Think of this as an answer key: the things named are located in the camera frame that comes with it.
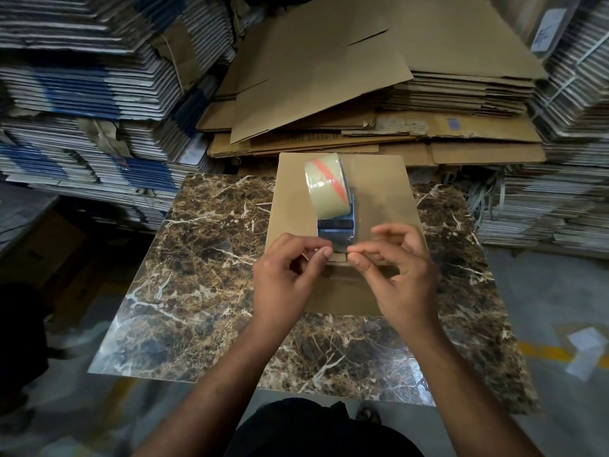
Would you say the person's left hand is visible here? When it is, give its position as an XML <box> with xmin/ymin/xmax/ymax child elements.
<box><xmin>252</xmin><ymin>233</ymin><xmax>334</xmax><ymax>334</ymax></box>

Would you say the person's right hand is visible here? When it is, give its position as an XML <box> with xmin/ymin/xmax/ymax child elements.
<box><xmin>348</xmin><ymin>222</ymin><xmax>442</xmax><ymax>336</ymax></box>

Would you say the clear packing tape roll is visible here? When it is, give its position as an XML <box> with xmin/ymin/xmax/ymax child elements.
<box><xmin>304</xmin><ymin>153</ymin><xmax>357</xmax><ymax>256</ymax></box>

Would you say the person's left forearm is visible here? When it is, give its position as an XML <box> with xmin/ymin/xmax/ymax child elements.
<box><xmin>132</xmin><ymin>320</ymin><xmax>307</xmax><ymax>457</ymax></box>

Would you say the person's right forearm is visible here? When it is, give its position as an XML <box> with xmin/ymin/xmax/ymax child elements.
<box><xmin>399</xmin><ymin>323</ymin><xmax>544</xmax><ymax>457</ymax></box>

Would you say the blue tape dispenser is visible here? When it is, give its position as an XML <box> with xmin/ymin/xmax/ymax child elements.
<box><xmin>316</xmin><ymin>194</ymin><xmax>357</xmax><ymax>245</ymax></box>

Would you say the flat brown cardboard box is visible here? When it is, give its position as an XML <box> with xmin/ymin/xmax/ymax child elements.
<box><xmin>264</xmin><ymin>152</ymin><xmax>425</xmax><ymax>317</ymax></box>

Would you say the person's black clothing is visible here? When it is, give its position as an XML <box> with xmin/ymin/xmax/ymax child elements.
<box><xmin>226</xmin><ymin>398</ymin><xmax>425</xmax><ymax>457</ymax></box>

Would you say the stack of brown flattened cartons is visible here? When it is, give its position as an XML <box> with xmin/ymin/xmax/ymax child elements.
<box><xmin>196</xmin><ymin>0</ymin><xmax>548</xmax><ymax>168</ymax></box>

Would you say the white paper sheet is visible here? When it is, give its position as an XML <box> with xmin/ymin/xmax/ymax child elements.
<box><xmin>565</xmin><ymin>327</ymin><xmax>609</xmax><ymax>382</ymax></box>

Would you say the stack of white blue cartons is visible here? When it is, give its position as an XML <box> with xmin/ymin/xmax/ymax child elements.
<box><xmin>0</xmin><ymin>0</ymin><xmax>267</xmax><ymax>229</ymax></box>

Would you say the white paper label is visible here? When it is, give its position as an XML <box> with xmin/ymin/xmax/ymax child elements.
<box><xmin>530</xmin><ymin>8</ymin><xmax>568</xmax><ymax>54</ymax></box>

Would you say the stack of white strapped cartons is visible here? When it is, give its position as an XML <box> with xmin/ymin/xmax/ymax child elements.
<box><xmin>468</xmin><ymin>0</ymin><xmax>609</xmax><ymax>255</ymax></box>

